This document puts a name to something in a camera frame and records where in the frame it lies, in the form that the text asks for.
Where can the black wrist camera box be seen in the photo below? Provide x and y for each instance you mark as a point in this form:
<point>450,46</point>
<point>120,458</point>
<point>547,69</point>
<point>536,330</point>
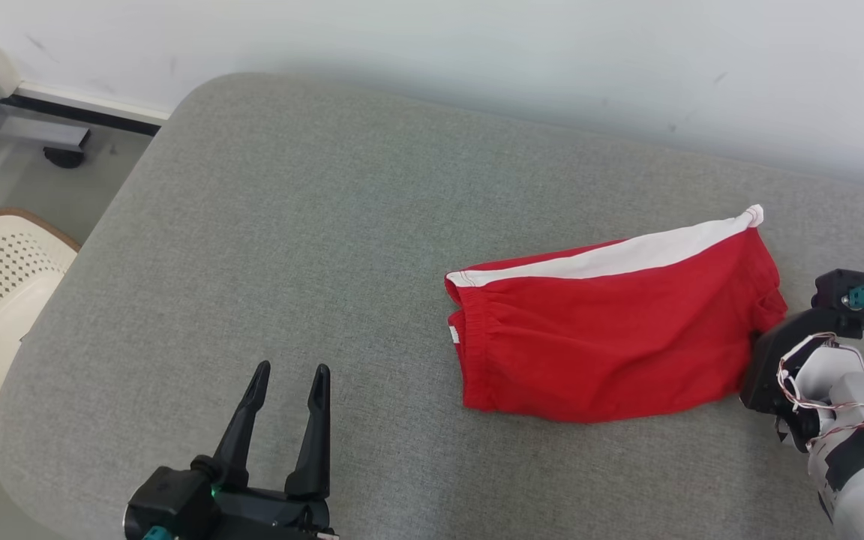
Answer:
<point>837,289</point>
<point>169,502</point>

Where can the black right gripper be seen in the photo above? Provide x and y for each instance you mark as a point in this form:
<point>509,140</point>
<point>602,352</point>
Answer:
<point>766,375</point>

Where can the red shorts with white stripe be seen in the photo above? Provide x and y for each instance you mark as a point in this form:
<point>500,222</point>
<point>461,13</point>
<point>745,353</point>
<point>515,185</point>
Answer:
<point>612,337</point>

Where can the black caster wheel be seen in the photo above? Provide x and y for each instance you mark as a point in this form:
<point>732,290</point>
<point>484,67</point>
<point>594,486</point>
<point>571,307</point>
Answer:
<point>64,157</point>

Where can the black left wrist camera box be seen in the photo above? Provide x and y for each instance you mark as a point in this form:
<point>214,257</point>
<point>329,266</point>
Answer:
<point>169,502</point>

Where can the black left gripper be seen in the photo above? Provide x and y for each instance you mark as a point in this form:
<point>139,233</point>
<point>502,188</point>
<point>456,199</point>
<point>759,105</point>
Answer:
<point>267,517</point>

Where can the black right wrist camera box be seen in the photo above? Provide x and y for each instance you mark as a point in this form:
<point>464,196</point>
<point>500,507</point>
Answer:
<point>837,289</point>

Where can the grey metal frame leg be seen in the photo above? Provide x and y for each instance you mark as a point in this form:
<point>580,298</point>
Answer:
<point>34,129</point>

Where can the black white wall baseboard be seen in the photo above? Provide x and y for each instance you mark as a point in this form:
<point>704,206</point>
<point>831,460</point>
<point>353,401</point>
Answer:
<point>87,112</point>

